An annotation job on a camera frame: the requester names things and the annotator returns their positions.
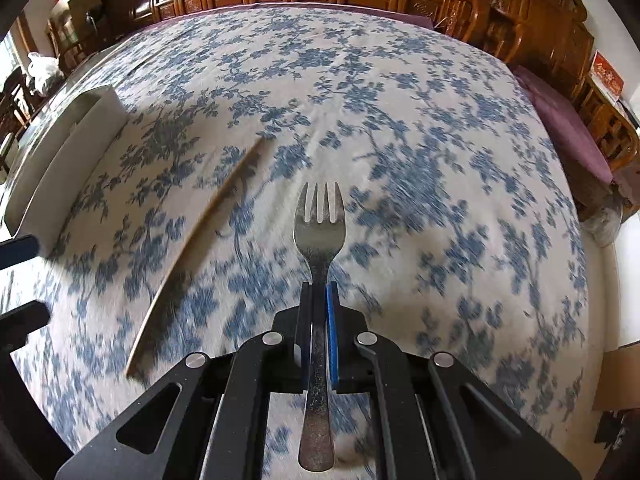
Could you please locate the metal fork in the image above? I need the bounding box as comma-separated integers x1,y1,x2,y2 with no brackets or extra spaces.
294,184,346,472

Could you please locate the carved wooden armchair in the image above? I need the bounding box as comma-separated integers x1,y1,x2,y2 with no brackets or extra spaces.
440,0,639,171

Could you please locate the grey rectangular utensil tray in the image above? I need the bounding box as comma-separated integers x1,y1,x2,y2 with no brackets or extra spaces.
3,86,127,258

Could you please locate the red greeting card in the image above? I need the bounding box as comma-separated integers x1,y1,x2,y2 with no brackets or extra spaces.
589,50,624,104

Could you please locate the purple armchair cushion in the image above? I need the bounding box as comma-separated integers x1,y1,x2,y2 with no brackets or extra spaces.
513,66,613,185

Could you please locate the blue floral tablecloth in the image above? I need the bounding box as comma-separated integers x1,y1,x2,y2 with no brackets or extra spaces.
1,21,588,479

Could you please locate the white floor fan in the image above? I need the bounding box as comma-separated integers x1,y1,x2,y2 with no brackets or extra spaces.
582,194,624,248

